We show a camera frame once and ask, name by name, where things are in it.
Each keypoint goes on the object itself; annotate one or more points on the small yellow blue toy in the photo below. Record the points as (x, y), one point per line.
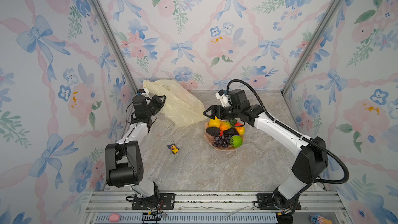
(174, 149)

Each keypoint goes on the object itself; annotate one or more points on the dark avocado fruit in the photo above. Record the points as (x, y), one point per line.
(230, 132)
(213, 131)

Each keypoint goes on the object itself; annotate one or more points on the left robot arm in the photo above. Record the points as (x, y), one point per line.
(123, 160)

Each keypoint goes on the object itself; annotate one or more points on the pink wavy fruit plate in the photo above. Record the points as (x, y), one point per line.
(209, 139)

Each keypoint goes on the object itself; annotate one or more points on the yellow lemon fruit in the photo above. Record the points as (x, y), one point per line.
(214, 123)

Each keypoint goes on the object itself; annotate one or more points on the red yellow mango fruit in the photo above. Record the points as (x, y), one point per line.
(240, 128)

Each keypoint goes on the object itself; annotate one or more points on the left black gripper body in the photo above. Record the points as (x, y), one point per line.
(148, 114)

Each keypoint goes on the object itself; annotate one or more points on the green apple fruit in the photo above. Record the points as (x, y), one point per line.
(236, 141)

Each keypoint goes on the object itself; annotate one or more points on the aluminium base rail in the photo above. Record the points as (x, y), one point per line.
(215, 207)

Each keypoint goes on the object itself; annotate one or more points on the right metal corner post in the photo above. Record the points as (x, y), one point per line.
(317, 35)

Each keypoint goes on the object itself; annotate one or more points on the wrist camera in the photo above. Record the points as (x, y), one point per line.
(143, 92)
(223, 97)

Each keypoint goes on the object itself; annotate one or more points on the purple grape bunch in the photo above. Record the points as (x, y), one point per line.
(222, 141)

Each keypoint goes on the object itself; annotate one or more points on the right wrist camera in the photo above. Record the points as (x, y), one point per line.
(223, 97)

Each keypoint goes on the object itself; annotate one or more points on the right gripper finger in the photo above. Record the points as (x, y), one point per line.
(214, 109)
(213, 115)

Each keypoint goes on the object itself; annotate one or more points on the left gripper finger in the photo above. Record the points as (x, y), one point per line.
(156, 99)
(155, 107)

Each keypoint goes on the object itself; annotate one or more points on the orange green papaya fruit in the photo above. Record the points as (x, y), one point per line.
(225, 125)

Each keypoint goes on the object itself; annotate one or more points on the metal corner post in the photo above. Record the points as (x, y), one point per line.
(110, 37)
(317, 35)

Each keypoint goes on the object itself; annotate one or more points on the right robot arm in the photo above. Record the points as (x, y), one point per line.
(310, 156)

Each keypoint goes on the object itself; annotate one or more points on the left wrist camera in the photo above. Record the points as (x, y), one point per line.
(143, 92)

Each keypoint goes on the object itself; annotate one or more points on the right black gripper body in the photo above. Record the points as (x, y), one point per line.
(230, 113)

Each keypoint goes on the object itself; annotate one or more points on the left metal corner post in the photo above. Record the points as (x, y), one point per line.
(110, 37)

